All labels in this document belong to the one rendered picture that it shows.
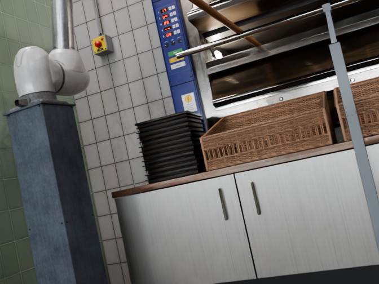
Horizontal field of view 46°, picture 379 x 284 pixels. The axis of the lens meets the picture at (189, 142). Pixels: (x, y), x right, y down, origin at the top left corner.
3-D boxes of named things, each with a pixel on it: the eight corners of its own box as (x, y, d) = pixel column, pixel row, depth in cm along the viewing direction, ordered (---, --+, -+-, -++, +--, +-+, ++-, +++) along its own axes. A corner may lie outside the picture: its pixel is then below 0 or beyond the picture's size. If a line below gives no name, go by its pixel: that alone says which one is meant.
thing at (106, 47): (100, 57, 278) (97, 41, 279) (114, 52, 275) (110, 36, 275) (93, 54, 271) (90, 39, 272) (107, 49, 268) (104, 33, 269)
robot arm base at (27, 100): (1, 112, 189) (-1, 100, 189) (39, 114, 209) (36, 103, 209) (34, 101, 181) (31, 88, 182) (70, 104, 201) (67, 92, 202)
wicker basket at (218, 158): (233, 166, 245) (221, 116, 247) (339, 143, 226) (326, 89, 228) (204, 172, 199) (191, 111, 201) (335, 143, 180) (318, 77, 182)
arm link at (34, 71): (10, 100, 194) (0, 51, 196) (42, 102, 210) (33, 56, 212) (36, 89, 186) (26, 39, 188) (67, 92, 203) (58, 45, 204)
